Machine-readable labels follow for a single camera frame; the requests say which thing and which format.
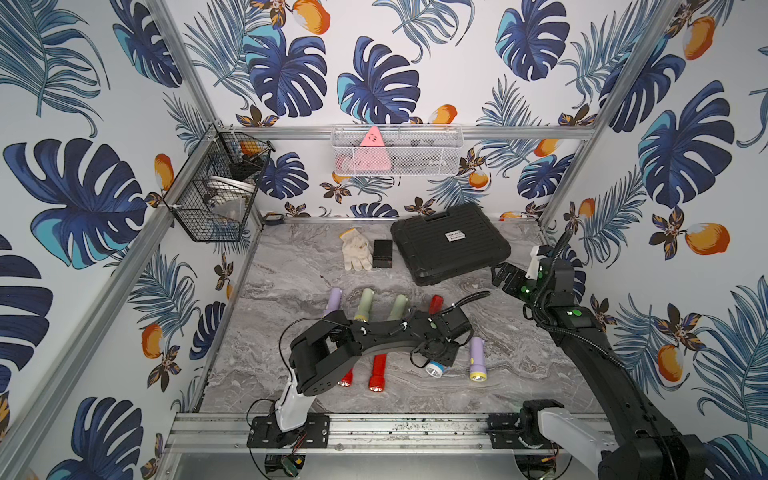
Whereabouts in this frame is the blue flashlight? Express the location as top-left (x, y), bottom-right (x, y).
top-left (424, 361), bottom-right (446, 378)

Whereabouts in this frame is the red flashlight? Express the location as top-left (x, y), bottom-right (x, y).
top-left (338, 369), bottom-right (354, 387)
top-left (368, 354), bottom-right (387, 392)
top-left (428, 295), bottom-right (444, 315)

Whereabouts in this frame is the light green flashlight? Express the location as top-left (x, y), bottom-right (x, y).
top-left (388, 294), bottom-right (409, 321)
top-left (354, 288), bottom-right (375, 322)

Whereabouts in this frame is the purple flashlight yellow rim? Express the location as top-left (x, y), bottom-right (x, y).
top-left (323, 287), bottom-right (342, 316)

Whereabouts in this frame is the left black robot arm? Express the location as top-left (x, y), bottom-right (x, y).
top-left (274, 307), bottom-right (474, 432)

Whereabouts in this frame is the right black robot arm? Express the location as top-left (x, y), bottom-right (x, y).
top-left (491, 255), bottom-right (708, 479)

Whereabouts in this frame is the black plastic tool case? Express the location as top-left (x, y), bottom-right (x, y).
top-left (390, 203), bottom-right (511, 286)

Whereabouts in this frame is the small black box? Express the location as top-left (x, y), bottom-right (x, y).
top-left (372, 239), bottom-right (393, 269)

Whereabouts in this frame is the white work glove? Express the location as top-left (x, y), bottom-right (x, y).
top-left (339, 228), bottom-right (373, 271)

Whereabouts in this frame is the pink triangle object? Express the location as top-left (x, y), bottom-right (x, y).
top-left (350, 126), bottom-right (393, 173)

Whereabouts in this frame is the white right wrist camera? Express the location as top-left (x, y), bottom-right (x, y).
top-left (525, 245), bottom-right (549, 280)

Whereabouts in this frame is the white wire shelf basket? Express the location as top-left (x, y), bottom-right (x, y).
top-left (330, 124), bottom-right (464, 177)

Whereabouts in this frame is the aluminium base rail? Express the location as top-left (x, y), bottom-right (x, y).
top-left (160, 411), bottom-right (619, 455)

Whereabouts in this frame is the black wire basket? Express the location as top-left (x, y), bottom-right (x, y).
top-left (162, 124), bottom-right (275, 243)

